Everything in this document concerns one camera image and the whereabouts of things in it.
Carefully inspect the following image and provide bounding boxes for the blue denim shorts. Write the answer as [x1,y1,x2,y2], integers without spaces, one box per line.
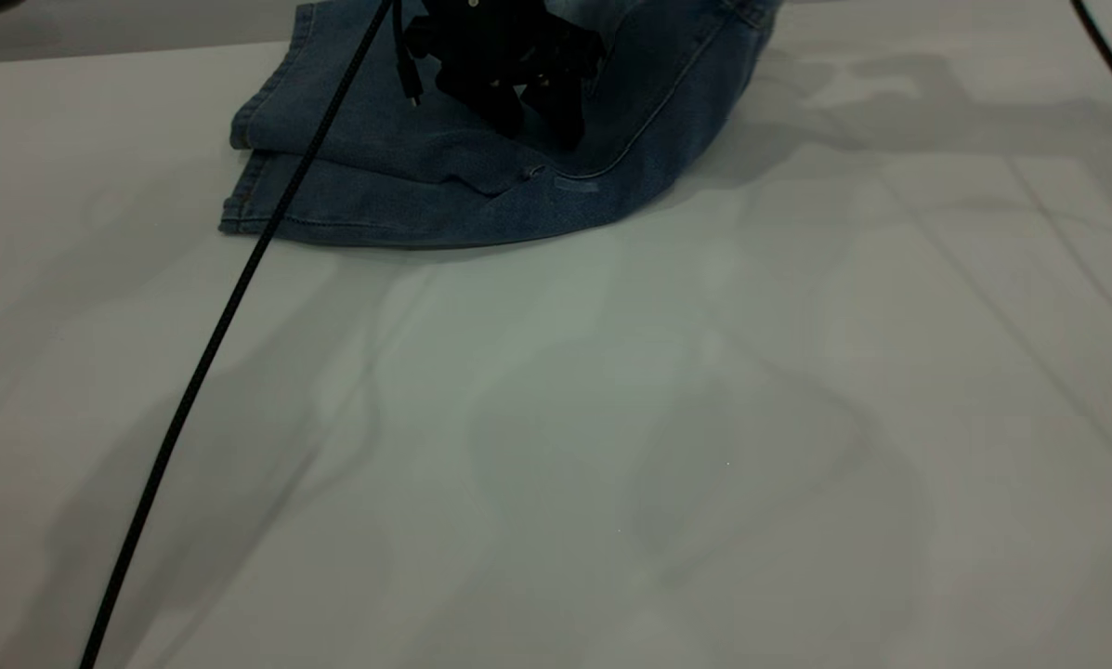
[219,0,784,250]

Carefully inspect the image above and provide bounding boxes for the short black plug cable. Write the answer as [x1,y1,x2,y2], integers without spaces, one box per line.
[390,0,425,109]

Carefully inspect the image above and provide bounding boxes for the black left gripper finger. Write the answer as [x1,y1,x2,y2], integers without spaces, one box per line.
[463,79,526,140]
[530,79,586,151]

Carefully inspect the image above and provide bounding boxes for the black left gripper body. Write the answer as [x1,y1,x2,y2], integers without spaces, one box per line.
[403,0,608,105]

